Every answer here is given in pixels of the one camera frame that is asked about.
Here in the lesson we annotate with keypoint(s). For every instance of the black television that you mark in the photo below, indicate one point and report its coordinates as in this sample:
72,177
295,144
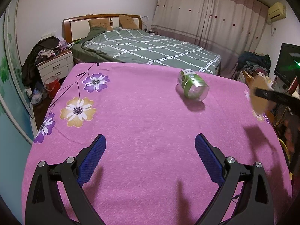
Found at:
286,61

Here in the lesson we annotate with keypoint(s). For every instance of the red bucket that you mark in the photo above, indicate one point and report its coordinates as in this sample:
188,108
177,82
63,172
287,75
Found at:
52,88

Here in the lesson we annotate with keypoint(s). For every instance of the white wooden nightstand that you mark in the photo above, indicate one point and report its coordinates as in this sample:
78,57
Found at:
56,64

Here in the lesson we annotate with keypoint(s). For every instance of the yellow rimmed trash bin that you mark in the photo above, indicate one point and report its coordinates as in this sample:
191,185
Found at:
284,145

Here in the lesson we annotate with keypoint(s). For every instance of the dark laundry heap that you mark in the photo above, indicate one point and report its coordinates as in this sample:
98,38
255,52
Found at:
252,62

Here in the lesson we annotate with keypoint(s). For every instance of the beige paper cup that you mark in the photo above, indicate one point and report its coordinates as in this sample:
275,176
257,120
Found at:
259,104

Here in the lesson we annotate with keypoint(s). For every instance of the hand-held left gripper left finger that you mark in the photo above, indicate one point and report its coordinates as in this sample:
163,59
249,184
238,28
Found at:
91,163

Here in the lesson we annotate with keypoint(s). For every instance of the dark clothes pile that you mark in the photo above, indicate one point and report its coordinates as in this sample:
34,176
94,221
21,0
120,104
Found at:
31,63

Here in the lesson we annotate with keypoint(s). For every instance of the yellowed air conditioner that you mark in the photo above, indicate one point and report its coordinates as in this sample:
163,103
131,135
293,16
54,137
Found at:
276,11

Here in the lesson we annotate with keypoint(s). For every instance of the purple patterned box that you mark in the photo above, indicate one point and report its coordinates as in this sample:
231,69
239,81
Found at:
62,45

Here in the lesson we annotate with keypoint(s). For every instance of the pink striped curtain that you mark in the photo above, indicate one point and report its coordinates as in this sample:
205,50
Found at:
211,21

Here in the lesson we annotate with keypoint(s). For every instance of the green plaid quilt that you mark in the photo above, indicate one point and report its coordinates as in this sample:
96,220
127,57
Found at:
145,46

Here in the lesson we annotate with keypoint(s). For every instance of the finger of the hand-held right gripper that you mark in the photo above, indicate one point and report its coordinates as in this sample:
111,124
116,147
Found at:
276,96

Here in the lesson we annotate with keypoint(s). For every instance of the pink floral blanket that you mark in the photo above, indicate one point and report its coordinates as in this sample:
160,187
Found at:
145,121

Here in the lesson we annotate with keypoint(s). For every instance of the clear jar with green label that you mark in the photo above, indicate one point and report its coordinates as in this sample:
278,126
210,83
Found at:
193,86

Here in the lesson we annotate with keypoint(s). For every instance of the wooden bed headboard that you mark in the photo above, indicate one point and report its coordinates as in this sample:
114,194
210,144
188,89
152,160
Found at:
77,27

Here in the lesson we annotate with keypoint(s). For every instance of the plastic bags on floor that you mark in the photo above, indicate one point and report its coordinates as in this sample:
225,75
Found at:
36,97

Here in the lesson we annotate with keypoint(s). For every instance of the brown pillow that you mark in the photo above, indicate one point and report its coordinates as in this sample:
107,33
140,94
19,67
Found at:
99,24
127,21

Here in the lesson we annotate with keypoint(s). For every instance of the wooden side desk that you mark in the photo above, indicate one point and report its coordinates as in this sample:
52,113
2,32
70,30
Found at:
246,78

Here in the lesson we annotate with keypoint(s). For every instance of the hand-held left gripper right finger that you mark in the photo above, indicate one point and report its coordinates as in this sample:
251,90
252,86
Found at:
209,160

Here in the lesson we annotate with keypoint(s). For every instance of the glass sliding wardrobe door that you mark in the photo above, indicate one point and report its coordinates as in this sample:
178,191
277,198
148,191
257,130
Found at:
11,93

